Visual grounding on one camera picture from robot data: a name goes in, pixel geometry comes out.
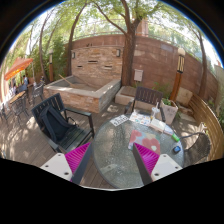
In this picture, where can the black mesh chair right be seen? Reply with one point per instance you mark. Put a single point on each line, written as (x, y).
(199, 151)

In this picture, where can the orange patio umbrella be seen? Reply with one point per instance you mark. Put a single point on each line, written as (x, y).
(18, 65)

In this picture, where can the dark slatted chair behind table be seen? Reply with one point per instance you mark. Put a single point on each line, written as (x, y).
(148, 96)

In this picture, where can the wooden lamp post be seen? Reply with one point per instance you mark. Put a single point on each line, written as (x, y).
(180, 69)

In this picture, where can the green marker pen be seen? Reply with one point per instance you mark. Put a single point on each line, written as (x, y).
(175, 137)

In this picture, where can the white square planter pot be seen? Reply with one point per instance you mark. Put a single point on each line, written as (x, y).
(169, 110)

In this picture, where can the black backpack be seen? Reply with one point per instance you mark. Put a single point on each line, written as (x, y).
(54, 124)

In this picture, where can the metal chair far left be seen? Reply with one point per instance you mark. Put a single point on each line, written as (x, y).
(18, 105)

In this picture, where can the clear plastic drink cup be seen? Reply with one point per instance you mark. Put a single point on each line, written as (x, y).
(155, 110)

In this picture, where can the floral pink mouse pad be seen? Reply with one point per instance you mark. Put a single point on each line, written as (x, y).
(148, 140)

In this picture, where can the colourful illustrated book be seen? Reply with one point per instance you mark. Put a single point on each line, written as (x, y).
(140, 119)

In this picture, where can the black computer mouse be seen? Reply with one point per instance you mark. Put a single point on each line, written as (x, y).
(176, 149)

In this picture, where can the large tree trunk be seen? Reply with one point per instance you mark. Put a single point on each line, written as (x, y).
(132, 12)

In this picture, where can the white wall utility box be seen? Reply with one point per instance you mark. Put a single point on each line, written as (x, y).
(138, 75)

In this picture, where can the black white patterned card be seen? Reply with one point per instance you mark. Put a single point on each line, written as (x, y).
(119, 120)

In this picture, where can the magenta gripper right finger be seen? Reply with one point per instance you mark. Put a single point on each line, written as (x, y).
(152, 166)

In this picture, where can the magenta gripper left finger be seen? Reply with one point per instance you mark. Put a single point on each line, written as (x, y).
(70, 166)

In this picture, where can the black plastic armchair left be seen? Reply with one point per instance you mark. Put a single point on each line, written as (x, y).
(74, 137)

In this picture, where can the open white notebook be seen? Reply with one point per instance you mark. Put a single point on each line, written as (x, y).
(157, 125)

